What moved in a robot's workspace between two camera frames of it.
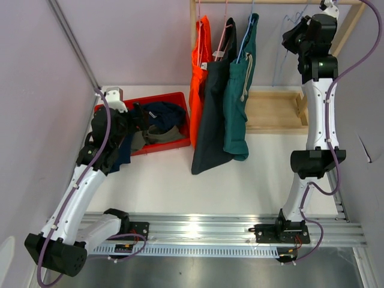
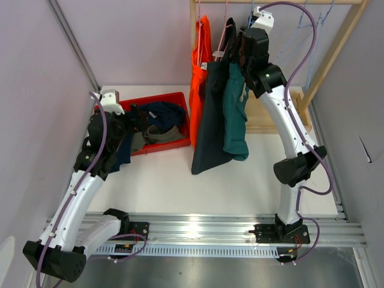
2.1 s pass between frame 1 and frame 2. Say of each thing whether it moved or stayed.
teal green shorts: stayed
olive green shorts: stayed
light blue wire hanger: moved
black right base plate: stayed
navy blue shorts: stayed
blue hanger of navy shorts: moved
